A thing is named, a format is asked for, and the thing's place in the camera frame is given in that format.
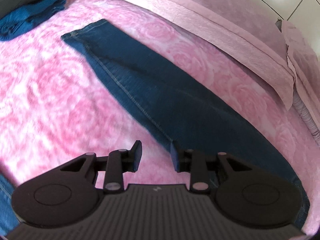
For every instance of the dark blue denim jeans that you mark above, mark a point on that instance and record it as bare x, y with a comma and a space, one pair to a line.
253, 183

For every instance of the pink folded quilt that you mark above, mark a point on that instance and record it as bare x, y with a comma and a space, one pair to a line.
276, 52

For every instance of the pink floral bed blanket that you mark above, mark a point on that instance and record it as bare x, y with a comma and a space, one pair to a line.
53, 107

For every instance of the light blue denim jeans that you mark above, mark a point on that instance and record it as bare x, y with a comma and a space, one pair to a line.
8, 220

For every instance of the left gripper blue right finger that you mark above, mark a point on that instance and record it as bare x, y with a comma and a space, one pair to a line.
175, 152

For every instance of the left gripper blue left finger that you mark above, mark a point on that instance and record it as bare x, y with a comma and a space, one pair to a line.
135, 155

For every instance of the bright blue folded garment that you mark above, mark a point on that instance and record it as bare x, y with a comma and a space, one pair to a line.
28, 17

